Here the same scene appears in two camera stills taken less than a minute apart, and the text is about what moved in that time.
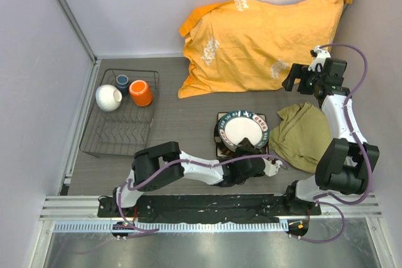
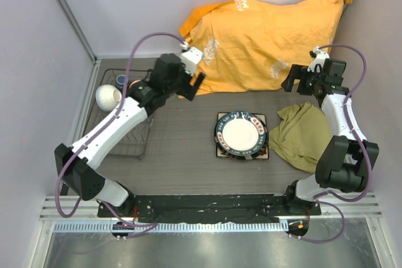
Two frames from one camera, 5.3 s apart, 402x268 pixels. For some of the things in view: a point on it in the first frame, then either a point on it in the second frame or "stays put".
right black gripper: (299, 71) stays put
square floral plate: (265, 151) stays put
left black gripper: (246, 147) -> (189, 91)
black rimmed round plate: (220, 144) -> (249, 157)
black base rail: (208, 206) stays put
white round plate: (236, 125) stays put
